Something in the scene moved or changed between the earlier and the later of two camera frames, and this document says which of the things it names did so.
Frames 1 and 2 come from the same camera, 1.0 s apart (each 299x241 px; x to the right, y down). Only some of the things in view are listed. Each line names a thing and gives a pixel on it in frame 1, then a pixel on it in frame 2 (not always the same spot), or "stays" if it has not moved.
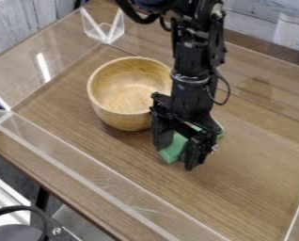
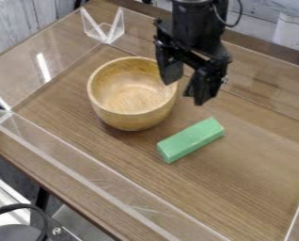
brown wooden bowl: (119, 88) stays
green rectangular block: (172, 154) stays
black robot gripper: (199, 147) -> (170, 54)
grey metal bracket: (55, 232) stays
